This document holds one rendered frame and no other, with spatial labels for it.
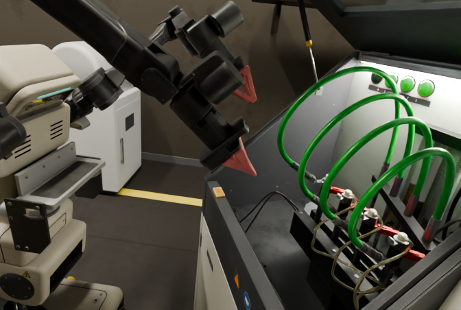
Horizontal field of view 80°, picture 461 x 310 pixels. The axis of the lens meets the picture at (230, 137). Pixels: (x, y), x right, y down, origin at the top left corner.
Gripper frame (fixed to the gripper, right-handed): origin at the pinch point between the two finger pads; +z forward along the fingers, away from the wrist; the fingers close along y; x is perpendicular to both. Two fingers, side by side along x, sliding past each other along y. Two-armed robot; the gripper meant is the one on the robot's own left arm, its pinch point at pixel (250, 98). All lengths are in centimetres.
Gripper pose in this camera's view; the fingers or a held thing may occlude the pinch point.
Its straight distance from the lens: 65.4
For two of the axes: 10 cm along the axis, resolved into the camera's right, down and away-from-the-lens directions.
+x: -7.7, 6.4, -0.2
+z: 6.3, 7.6, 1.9
